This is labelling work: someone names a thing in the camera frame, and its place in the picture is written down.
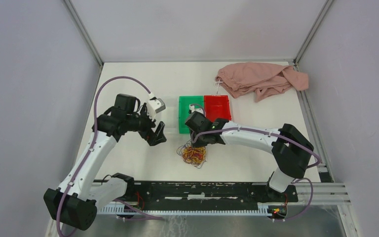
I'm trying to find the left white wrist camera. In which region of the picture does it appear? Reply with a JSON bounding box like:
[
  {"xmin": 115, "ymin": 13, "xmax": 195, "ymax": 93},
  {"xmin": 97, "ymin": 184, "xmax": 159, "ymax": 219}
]
[{"xmin": 147, "ymin": 97, "xmax": 166, "ymax": 119}]

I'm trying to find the right controller board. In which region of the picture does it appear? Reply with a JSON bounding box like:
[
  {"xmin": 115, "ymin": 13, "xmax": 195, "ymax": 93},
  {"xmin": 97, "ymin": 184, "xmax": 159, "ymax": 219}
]
[{"xmin": 267, "ymin": 205, "xmax": 288, "ymax": 220}]

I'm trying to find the clear plastic bin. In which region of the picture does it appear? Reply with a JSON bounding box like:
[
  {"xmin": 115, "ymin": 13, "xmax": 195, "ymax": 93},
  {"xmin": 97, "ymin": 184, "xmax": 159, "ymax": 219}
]
[{"xmin": 155, "ymin": 96, "xmax": 179, "ymax": 135}]

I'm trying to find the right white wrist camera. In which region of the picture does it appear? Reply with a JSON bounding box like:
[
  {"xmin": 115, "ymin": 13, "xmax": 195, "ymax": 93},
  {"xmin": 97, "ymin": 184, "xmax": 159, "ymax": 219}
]
[{"xmin": 190, "ymin": 107, "xmax": 206, "ymax": 115}]

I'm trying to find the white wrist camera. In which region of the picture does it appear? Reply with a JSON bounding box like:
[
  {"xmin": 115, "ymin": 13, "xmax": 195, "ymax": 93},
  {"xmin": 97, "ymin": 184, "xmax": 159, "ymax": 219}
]
[
  {"xmin": 147, "ymin": 97, "xmax": 166, "ymax": 119},
  {"xmin": 190, "ymin": 107, "xmax": 206, "ymax": 115}
]

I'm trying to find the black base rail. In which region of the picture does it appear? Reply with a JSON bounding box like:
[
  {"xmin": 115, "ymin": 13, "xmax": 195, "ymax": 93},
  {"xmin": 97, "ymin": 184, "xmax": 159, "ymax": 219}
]
[{"xmin": 93, "ymin": 179, "xmax": 299, "ymax": 212}]

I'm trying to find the wire bundle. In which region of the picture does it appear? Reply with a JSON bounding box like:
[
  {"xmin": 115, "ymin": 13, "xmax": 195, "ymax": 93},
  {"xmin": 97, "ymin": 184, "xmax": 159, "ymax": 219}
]
[{"xmin": 176, "ymin": 140, "xmax": 208, "ymax": 169}]

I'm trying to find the aluminium frame rail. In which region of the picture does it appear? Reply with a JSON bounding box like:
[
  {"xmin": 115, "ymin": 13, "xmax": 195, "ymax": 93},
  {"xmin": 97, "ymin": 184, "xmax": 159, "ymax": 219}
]
[{"xmin": 54, "ymin": 182, "xmax": 352, "ymax": 205}]

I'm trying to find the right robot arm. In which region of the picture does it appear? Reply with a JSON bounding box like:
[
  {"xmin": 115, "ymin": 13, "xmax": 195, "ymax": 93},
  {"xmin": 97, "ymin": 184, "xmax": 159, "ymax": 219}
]
[{"xmin": 185, "ymin": 112, "xmax": 316, "ymax": 201}]

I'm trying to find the red plastic bin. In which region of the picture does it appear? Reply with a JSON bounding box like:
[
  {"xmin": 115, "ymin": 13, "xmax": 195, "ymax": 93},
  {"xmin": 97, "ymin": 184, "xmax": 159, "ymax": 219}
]
[{"xmin": 204, "ymin": 95, "xmax": 231, "ymax": 121}]

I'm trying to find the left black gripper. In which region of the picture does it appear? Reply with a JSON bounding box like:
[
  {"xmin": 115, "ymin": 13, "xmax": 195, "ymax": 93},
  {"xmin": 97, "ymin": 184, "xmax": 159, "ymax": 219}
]
[{"xmin": 126, "ymin": 104, "xmax": 166, "ymax": 146}]

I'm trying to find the pink cloth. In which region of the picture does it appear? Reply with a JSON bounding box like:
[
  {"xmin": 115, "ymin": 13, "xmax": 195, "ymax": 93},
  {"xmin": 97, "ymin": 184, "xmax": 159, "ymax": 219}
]
[{"xmin": 215, "ymin": 62, "xmax": 309, "ymax": 102}]

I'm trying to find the white slotted cable duct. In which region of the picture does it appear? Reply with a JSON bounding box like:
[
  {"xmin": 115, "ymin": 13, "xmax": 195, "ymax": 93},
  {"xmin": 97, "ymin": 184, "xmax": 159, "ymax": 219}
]
[{"xmin": 97, "ymin": 202, "xmax": 271, "ymax": 217}]

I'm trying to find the green plastic bin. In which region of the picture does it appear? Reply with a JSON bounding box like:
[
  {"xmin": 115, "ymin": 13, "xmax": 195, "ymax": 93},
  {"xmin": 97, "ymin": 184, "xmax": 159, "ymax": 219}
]
[{"xmin": 178, "ymin": 95, "xmax": 204, "ymax": 134}]

